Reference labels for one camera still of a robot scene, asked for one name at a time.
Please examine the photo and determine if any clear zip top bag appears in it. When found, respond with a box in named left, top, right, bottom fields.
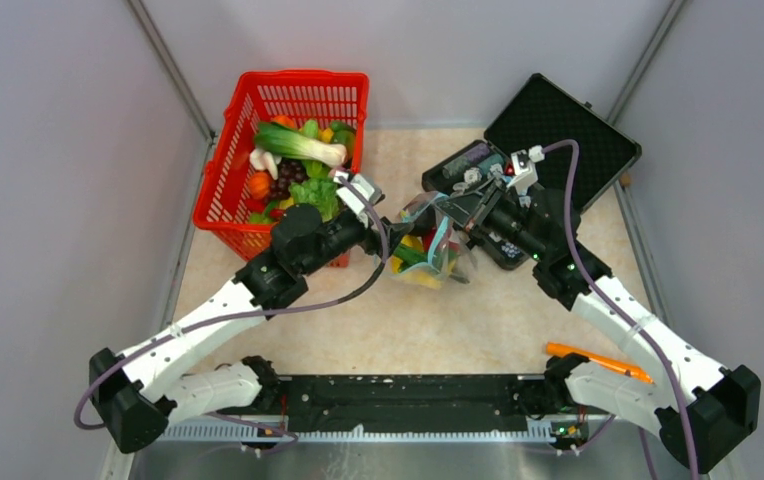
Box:
left=388, top=191, right=476, bottom=287

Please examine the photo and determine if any black poker chip case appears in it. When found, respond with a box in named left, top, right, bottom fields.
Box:
left=421, top=74, right=642, bottom=272

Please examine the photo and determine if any dark purple grapes toy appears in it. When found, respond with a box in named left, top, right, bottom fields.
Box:
left=267, top=159, right=309, bottom=201

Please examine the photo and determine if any green bok choy toy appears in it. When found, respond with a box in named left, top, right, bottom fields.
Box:
left=253, top=122, right=348, bottom=168

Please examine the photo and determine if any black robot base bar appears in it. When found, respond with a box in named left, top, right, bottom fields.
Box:
left=249, top=374, right=612, bottom=439

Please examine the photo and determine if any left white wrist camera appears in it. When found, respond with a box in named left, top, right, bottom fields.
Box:
left=329, top=169, right=384, bottom=227

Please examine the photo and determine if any green chili pepper toy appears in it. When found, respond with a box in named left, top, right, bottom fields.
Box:
left=394, top=244, right=427, bottom=269

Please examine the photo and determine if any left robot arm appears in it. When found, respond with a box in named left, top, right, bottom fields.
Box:
left=74, top=203, right=414, bottom=454

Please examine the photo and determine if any white mushroom toy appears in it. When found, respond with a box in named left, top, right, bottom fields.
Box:
left=248, top=147, right=282, bottom=180

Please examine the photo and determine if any green lettuce toy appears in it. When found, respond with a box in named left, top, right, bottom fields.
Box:
left=289, top=178, right=340, bottom=221

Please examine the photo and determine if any orange fruit toy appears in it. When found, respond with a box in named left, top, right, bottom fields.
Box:
left=270, top=115, right=297, bottom=130

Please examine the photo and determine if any orange pumpkin toy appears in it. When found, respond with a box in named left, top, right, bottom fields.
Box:
left=247, top=171, right=273, bottom=201

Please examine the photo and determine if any orange toy carrot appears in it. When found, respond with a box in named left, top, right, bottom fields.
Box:
left=545, top=342, right=654, bottom=384

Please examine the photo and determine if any yellow bell pepper toy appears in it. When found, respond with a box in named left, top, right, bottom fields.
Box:
left=389, top=235, right=442, bottom=289

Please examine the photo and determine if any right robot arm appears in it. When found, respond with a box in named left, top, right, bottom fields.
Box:
left=435, top=185, right=762, bottom=475

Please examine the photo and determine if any red plastic basket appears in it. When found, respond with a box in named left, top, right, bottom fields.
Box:
left=192, top=69, right=370, bottom=260

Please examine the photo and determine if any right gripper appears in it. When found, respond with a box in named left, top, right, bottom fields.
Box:
left=435, top=175, right=548, bottom=262

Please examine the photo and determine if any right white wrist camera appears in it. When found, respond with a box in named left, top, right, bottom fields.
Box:
left=508, top=145, right=545, bottom=196

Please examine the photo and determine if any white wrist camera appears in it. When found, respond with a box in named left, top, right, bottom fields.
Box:
left=329, top=169, right=384, bottom=227
left=508, top=145, right=545, bottom=196

